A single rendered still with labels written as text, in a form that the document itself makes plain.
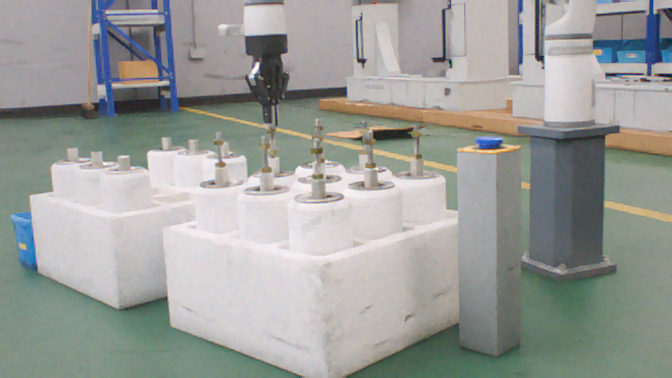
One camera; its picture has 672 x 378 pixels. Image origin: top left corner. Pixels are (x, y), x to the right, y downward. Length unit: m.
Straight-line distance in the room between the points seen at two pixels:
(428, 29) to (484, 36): 3.99
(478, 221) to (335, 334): 0.27
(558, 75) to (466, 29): 3.12
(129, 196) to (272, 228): 0.42
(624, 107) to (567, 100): 2.03
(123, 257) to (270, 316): 0.43
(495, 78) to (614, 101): 1.29
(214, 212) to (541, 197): 0.68
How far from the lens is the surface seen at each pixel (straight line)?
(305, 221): 1.11
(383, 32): 5.94
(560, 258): 1.61
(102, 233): 1.53
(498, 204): 1.15
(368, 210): 1.20
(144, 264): 1.53
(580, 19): 1.58
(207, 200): 1.29
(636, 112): 3.56
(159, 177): 1.86
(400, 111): 5.13
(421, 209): 1.29
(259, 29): 1.35
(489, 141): 1.16
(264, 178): 1.22
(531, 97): 4.09
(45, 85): 7.53
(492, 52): 4.78
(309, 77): 8.09
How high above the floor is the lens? 0.47
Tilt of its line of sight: 10 degrees down
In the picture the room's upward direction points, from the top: 2 degrees counter-clockwise
